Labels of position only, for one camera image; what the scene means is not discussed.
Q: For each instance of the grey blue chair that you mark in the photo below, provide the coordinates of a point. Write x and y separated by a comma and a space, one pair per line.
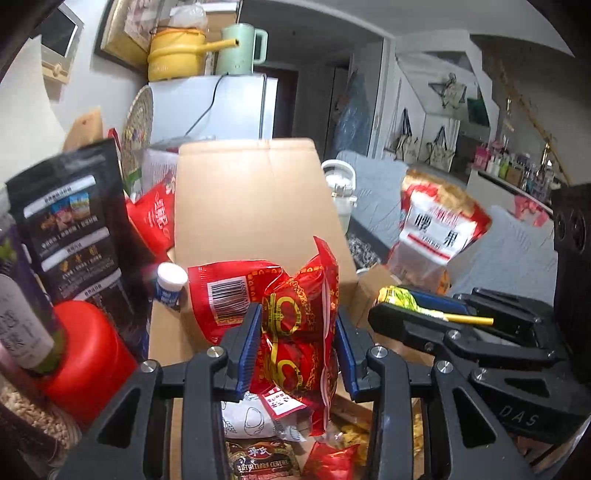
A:
376, 203

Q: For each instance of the white plastic bag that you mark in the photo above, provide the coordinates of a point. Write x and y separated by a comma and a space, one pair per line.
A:
159, 161

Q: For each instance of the framed picture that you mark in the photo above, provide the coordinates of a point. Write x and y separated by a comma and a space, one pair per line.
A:
122, 34

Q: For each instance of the brown door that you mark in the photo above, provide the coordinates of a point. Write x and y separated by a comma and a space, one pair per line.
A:
284, 106

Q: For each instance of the hanging tote bag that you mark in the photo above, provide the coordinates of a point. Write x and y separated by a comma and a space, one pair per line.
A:
406, 143
441, 150

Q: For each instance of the small white bottle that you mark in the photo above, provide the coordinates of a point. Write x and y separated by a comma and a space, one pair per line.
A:
170, 284

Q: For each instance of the brown cardboard carton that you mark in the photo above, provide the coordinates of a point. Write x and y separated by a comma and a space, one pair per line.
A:
224, 14

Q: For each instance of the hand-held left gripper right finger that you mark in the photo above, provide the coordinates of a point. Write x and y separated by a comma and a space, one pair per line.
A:
346, 355

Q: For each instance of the cream wall panel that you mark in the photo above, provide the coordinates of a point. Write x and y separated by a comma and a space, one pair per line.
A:
57, 44

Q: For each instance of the white foam board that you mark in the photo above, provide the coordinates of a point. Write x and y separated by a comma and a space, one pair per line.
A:
32, 106

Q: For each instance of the red clear nut bag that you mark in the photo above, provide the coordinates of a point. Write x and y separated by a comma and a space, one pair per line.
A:
438, 221

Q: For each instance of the red white label packet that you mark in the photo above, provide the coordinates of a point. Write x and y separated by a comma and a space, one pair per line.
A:
281, 401

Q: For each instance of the blue plastic bag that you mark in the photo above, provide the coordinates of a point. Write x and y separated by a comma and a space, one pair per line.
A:
353, 115

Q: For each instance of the white water jug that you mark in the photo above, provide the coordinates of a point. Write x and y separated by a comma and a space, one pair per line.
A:
341, 191

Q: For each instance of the green brown nut packet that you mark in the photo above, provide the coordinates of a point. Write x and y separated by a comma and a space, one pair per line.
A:
261, 461

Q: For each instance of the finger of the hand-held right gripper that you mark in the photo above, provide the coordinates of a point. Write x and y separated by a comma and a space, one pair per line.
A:
401, 325
443, 304

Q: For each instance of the wooden board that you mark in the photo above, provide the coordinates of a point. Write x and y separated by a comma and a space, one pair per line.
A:
85, 127

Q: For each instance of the green lollipop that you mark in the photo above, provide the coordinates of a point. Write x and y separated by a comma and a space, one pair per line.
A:
401, 297

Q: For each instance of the clear plastic bag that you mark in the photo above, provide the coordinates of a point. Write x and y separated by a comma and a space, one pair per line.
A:
187, 16

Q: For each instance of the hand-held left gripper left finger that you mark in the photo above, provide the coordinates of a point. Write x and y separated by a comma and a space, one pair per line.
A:
244, 355

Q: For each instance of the white snack packet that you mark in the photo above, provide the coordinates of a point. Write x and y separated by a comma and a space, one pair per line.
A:
249, 417

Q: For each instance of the black snack bag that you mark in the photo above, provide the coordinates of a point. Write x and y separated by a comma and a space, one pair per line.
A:
74, 221

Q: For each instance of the clear bag of yellow chips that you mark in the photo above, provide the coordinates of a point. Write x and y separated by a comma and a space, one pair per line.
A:
351, 434

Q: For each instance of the red canister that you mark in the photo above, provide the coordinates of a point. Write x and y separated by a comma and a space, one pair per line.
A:
90, 355

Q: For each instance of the pink paper notes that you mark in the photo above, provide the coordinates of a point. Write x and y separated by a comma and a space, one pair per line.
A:
531, 207

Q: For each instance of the white refrigerator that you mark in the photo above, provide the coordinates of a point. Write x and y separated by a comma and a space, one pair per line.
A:
240, 108

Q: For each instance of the green kettle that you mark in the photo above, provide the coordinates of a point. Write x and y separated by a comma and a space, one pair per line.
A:
240, 48

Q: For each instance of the large red gold print packet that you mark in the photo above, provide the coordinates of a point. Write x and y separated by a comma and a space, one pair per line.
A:
300, 323

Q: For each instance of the woven round plate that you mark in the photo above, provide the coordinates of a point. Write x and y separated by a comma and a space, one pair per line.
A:
136, 122

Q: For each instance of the yellow pot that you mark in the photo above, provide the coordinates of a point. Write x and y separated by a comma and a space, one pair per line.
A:
178, 50

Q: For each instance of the star shaped wall bag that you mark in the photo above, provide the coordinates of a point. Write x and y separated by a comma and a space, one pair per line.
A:
445, 94

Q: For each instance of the row of small bottles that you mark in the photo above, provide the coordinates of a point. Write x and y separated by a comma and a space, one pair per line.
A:
512, 164

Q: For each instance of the cardboard box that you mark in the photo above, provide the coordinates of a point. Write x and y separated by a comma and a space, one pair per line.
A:
240, 203

